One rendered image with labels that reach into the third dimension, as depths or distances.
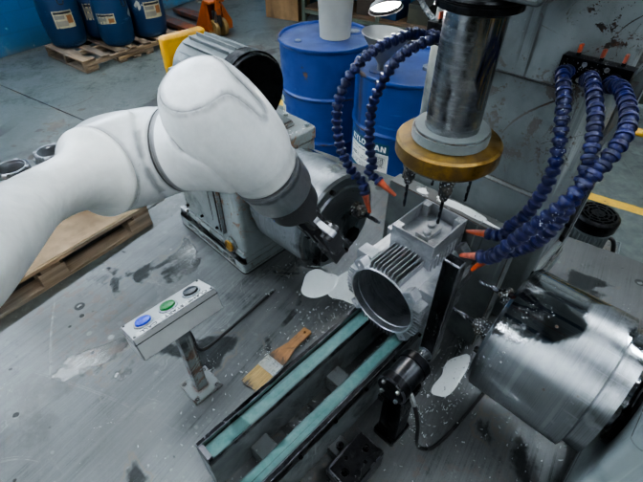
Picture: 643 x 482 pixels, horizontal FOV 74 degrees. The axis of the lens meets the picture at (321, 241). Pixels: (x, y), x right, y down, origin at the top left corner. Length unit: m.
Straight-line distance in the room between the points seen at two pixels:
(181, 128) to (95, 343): 0.86
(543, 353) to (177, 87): 0.62
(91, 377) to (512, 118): 1.07
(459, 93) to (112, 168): 0.49
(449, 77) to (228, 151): 0.38
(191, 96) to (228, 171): 0.08
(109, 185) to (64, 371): 0.76
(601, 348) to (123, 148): 0.69
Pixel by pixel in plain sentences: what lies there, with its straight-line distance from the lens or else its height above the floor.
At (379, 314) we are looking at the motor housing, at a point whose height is 0.94.
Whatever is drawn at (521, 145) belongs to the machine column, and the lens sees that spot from 0.96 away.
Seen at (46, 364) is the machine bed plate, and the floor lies 0.80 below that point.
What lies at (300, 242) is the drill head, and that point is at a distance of 0.95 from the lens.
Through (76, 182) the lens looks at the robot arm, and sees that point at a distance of 0.48.
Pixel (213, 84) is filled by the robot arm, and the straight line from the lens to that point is 0.43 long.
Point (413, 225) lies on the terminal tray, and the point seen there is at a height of 1.11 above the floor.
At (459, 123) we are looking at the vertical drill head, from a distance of 0.73.
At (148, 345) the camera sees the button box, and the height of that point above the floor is 1.05.
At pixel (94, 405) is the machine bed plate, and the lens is 1.12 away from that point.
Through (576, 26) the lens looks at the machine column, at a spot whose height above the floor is 1.49.
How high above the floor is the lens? 1.70
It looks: 42 degrees down
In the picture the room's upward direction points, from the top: straight up
